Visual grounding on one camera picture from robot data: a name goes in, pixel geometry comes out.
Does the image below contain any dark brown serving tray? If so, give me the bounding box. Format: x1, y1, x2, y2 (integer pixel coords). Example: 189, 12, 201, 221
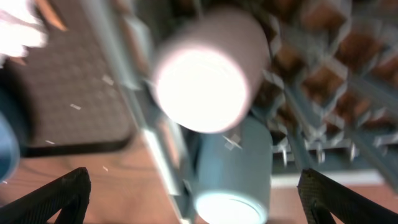
1, 0, 136, 157

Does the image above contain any white tissue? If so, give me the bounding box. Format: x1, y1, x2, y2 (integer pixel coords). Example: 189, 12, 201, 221
1, 0, 48, 64

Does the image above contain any grey dishwasher rack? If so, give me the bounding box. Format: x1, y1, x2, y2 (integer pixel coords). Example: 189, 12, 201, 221
83, 1, 397, 223

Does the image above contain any dark blue plate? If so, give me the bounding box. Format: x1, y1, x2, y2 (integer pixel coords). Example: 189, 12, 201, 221
1, 90, 20, 182

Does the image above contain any light blue cup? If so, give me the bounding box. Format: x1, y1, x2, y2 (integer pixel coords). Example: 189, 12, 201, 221
194, 117, 272, 224

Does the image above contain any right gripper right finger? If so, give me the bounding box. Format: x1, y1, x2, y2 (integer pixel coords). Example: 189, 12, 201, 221
297, 169, 397, 224

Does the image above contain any pink cup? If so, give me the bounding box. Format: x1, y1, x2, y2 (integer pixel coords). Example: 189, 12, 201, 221
151, 6, 270, 133

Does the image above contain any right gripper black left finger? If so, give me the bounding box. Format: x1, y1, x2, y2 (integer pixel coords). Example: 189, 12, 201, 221
1, 167, 91, 224

